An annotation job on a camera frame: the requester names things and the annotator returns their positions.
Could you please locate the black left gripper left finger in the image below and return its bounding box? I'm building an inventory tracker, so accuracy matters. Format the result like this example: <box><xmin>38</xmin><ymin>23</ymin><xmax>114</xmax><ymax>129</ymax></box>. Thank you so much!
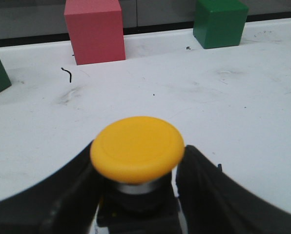
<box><xmin>0</xmin><ymin>146</ymin><xmax>103</xmax><ymax>234</ymax></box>

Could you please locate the green cube block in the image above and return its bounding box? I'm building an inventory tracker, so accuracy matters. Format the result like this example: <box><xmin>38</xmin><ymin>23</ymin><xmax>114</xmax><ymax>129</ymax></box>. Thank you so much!
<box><xmin>193</xmin><ymin>0</ymin><xmax>249</xmax><ymax>49</ymax></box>

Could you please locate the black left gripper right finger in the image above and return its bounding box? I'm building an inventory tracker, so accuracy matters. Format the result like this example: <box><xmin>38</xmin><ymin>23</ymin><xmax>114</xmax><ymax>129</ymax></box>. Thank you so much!
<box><xmin>176</xmin><ymin>145</ymin><xmax>291</xmax><ymax>234</ymax></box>

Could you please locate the pink cube block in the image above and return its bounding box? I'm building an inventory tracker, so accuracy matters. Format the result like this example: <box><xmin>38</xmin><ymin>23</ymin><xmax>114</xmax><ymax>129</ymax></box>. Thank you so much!
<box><xmin>64</xmin><ymin>0</ymin><xmax>125</xmax><ymax>65</ymax></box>

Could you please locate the yellow push button switch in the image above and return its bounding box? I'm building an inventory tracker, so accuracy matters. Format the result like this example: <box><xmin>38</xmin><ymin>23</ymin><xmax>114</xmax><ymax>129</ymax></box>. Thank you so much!
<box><xmin>90</xmin><ymin>116</ymin><xmax>185</xmax><ymax>234</ymax></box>

